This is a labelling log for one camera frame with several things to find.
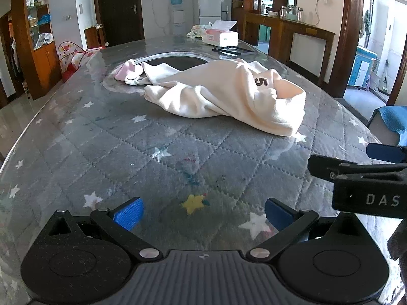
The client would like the white refrigerator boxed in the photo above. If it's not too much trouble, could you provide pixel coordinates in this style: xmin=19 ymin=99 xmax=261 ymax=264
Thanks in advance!
xmin=192 ymin=0 xmax=222 ymax=26

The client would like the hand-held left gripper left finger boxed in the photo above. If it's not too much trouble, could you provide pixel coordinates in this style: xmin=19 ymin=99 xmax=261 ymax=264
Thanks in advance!
xmin=41 ymin=197 xmax=164 ymax=261

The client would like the round black cooktop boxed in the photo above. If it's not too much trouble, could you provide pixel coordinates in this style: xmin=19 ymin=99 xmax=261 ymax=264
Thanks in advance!
xmin=102 ymin=51 xmax=220 ymax=93

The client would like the wooden shelf cabinet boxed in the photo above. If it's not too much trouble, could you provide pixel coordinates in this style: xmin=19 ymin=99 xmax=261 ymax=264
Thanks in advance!
xmin=9 ymin=0 xmax=62 ymax=100

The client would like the light blue cabinet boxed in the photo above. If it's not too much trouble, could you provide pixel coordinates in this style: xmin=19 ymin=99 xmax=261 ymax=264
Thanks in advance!
xmin=348 ymin=45 xmax=379 ymax=87

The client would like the white pink tissue box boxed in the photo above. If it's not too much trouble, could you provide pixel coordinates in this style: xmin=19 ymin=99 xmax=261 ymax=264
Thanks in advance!
xmin=202 ymin=20 xmax=239 ymax=47

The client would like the dark wooden door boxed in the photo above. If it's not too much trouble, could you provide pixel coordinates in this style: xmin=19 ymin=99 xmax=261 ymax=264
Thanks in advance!
xmin=95 ymin=0 xmax=145 ymax=47

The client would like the white water dispenser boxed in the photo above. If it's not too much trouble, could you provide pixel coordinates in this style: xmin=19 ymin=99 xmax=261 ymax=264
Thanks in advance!
xmin=172 ymin=9 xmax=186 ymax=35

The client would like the small wooden cabinet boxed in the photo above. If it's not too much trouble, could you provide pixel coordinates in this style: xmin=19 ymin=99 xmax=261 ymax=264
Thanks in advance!
xmin=84 ymin=25 xmax=107 ymax=49

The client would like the cream fleece garment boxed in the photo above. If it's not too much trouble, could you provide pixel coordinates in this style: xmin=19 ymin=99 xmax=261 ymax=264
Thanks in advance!
xmin=141 ymin=58 xmax=307 ymax=138

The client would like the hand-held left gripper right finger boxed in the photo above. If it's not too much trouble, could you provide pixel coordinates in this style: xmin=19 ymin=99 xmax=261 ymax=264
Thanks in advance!
xmin=245 ymin=198 xmax=373 ymax=261

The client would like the white cloth bundle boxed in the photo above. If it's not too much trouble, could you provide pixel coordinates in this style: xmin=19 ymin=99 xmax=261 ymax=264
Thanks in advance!
xmin=33 ymin=33 xmax=54 ymax=50

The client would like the black phone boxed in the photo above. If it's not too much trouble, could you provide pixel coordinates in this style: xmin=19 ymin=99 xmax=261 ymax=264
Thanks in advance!
xmin=212 ymin=46 xmax=255 ymax=56

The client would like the red dotted play tent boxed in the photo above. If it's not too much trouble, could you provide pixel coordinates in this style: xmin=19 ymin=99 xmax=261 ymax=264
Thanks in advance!
xmin=57 ymin=41 xmax=105 ymax=81

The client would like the blue towel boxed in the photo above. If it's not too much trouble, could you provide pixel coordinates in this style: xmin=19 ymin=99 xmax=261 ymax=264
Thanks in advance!
xmin=375 ymin=105 xmax=407 ymax=132

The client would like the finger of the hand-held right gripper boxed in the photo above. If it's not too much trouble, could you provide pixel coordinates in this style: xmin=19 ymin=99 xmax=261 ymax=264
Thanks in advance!
xmin=366 ymin=143 xmax=407 ymax=163
xmin=307 ymin=155 xmax=359 ymax=179

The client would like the wooden sideboard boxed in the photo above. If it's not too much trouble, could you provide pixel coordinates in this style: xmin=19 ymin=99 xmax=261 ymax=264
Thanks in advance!
xmin=243 ymin=12 xmax=336 ymax=86

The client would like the small pastel clothes pile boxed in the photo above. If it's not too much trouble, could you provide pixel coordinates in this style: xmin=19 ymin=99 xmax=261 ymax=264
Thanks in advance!
xmin=186 ymin=23 xmax=213 ymax=39

